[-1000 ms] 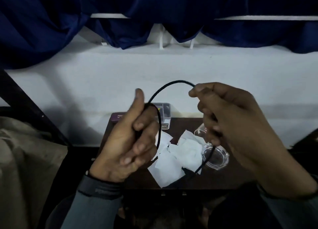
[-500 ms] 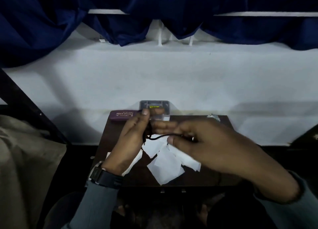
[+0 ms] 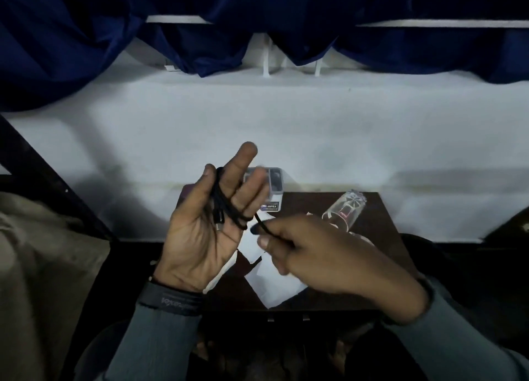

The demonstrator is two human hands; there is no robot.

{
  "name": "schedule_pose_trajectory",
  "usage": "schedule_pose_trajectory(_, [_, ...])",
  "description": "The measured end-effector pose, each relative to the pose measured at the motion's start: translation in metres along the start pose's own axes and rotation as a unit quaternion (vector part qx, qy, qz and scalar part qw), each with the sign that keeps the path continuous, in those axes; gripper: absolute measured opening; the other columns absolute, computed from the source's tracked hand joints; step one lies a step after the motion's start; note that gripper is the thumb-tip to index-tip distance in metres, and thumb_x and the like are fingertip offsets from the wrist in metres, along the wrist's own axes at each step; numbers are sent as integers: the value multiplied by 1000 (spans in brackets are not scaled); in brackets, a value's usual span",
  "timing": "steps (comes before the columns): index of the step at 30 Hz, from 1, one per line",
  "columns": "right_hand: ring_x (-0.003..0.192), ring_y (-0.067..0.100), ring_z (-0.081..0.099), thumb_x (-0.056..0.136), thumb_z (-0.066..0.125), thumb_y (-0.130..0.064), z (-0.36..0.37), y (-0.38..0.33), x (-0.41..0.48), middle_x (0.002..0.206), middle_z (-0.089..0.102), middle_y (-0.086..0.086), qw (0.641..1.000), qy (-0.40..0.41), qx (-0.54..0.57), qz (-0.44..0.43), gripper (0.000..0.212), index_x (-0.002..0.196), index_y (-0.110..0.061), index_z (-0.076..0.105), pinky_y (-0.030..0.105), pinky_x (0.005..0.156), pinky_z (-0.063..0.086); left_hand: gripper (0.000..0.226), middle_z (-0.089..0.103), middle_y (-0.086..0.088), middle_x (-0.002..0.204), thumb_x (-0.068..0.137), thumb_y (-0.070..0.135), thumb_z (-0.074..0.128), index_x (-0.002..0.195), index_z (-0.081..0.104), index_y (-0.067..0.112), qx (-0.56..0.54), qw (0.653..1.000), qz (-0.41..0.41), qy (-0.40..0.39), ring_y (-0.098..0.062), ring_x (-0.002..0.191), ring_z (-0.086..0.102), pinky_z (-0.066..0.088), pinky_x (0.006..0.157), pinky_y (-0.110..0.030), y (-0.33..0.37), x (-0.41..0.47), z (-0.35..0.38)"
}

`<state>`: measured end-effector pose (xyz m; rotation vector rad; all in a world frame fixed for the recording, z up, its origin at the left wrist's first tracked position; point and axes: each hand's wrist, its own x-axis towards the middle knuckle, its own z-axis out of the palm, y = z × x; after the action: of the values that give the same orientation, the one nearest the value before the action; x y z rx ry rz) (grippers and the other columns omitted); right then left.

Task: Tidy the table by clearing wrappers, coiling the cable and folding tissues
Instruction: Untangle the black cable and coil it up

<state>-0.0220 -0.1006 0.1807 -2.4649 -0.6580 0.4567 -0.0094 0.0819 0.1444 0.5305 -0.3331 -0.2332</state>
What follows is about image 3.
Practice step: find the dark blue curtain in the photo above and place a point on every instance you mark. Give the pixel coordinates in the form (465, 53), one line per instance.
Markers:
(289, 4)

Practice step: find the white window rail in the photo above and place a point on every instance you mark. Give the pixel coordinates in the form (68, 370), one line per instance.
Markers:
(177, 19)

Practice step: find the person's right hand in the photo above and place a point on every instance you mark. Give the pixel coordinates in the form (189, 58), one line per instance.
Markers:
(339, 265)

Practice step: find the person's left hand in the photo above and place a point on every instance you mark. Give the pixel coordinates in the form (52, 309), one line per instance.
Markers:
(198, 236)

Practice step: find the pile of white tissue papers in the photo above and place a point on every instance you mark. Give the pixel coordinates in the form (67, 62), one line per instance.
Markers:
(272, 285)

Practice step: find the person's left forearm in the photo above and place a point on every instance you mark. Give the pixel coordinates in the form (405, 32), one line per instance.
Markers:
(157, 347)

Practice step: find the small white wall clip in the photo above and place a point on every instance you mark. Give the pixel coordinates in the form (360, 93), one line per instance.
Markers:
(172, 67)

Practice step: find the white window bar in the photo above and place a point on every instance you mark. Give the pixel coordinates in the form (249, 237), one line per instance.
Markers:
(267, 58)
(318, 68)

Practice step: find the clear drinking glass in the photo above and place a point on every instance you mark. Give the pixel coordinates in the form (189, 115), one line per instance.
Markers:
(347, 209)

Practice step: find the black bed frame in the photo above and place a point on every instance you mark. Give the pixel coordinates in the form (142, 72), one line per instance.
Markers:
(37, 174)

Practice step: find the dark wooden cabinet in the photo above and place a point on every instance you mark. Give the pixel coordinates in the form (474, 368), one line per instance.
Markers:
(512, 232)

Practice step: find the person's right forearm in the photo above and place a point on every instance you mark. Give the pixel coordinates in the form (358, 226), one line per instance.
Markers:
(454, 343)

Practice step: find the khaki blanket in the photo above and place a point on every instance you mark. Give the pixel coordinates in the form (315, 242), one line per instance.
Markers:
(41, 277)

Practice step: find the black wristwatch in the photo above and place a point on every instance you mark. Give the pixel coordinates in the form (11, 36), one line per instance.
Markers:
(173, 302)

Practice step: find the grey plastic organizer box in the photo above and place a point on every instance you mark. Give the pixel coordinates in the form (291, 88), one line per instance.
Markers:
(275, 186)

